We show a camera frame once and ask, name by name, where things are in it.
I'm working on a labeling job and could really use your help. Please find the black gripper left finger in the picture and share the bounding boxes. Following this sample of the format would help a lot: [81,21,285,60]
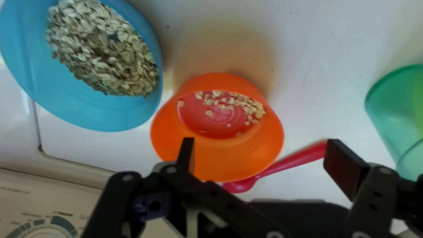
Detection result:
[81,136,284,238]

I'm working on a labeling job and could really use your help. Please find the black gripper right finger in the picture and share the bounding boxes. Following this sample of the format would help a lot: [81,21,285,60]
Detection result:
[323,137,423,238]

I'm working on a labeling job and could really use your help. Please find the orange object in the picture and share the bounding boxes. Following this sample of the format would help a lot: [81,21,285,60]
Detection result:
[150,71,286,183]

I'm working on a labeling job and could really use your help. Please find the pink plastic spoon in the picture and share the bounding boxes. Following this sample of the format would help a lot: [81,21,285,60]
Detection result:
[221,138,331,194]

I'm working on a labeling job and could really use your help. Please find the green translucent plastic cup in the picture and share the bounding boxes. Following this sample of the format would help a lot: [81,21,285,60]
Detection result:
[364,63,423,182]

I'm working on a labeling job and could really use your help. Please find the white washer lid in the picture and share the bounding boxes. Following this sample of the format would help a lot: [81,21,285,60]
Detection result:
[34,0,423,199]

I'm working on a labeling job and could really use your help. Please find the blue plastic bowl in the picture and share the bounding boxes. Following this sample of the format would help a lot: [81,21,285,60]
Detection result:
[0,0,166,133]

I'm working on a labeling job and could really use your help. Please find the white washing machine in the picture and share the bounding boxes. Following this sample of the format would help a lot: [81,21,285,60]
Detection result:
[0,0,423,238]

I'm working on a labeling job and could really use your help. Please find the washer control dial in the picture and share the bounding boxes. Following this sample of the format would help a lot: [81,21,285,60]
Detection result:
[5,212,83,238]

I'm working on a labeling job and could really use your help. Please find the dry oats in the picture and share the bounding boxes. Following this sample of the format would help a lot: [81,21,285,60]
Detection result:
[46,0,161,97]

